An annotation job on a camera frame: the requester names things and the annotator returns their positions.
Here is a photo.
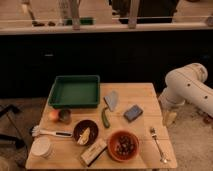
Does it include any black chair base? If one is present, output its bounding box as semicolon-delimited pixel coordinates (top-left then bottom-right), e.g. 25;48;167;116
0;103;27;150

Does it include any blue grey sponge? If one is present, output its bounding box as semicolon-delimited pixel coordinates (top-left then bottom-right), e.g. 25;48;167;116
124;105;143;122

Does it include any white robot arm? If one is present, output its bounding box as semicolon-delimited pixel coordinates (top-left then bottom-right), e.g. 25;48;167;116
158;63;213;126

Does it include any white dish brush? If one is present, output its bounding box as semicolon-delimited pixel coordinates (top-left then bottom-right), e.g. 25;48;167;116
31;126;72;137

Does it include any small dark metal cup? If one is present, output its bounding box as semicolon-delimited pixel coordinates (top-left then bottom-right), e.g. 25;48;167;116
59;109;71;124

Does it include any dark brown bowl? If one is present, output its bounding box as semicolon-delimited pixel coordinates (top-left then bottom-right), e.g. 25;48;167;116
73;120;99;146

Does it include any wooden block brush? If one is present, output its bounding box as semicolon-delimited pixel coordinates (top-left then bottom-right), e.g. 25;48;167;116
80;139;107;166

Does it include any banana piece in bowl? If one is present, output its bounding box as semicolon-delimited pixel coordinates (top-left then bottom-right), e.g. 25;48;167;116
77;128;90;145

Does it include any green plastic tray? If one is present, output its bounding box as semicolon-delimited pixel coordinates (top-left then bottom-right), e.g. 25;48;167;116
48;75;100;108

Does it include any orange peach fruit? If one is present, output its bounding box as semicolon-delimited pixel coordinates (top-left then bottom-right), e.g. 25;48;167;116
48;109;59;122

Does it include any terracotta bowl with nuts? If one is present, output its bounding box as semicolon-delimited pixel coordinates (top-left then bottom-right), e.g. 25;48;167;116
107;130;139;162

